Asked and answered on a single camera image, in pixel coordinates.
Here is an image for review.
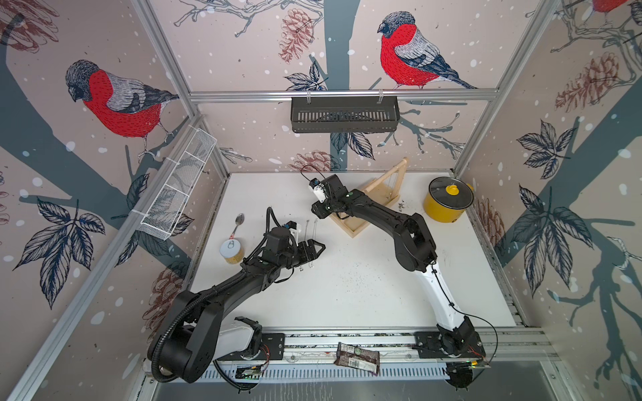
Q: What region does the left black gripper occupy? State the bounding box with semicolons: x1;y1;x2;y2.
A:
278;239;326;270

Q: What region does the wooden jewelry display stand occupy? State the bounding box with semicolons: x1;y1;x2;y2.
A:
331;157;409;238

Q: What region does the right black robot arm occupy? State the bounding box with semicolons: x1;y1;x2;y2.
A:
309;175;479;357

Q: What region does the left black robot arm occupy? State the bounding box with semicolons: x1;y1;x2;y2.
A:
147;207;326;384

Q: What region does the metal spoon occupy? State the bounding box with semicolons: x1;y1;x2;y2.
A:
229;213;245;240

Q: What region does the yellow can with white lid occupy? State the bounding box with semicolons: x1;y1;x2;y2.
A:
219;238;245;265

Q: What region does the dark snack wrapper packet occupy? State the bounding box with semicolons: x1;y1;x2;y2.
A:
334;343;381;375

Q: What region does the yellow pot with black lid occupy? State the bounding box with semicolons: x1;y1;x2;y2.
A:
423;176;475;223

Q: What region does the small electronics board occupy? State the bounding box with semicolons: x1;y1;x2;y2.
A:
234;366;263;382

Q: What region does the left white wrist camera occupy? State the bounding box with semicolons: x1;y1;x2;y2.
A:
283;221;299;237

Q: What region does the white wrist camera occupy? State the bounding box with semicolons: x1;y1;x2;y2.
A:
283;221;299;237
309;178;327;203

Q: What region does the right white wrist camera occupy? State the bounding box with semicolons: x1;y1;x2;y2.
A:
309;178;327;203

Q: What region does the black hanging wire basket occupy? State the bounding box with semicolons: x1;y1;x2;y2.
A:
290;96;401;134

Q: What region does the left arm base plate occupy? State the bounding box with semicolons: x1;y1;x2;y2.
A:
218;332;285;362

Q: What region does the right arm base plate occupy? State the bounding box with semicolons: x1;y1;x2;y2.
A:
412;332;487;359

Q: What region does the white mesh wall shelf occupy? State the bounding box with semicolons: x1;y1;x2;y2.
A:
137;127;217;241

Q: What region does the black round fixture under rail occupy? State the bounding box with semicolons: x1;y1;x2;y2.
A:
446;363;474;389

